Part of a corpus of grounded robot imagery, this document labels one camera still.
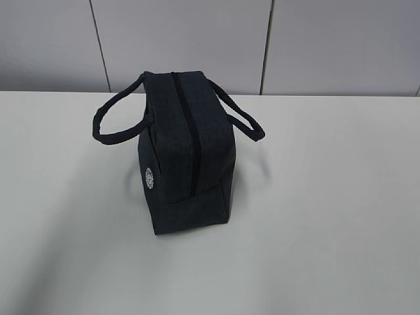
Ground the dark navy lunch bag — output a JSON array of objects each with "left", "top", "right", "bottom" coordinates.
[{"left": 93, "top": 71, "right": 265, "bottom": 235}]

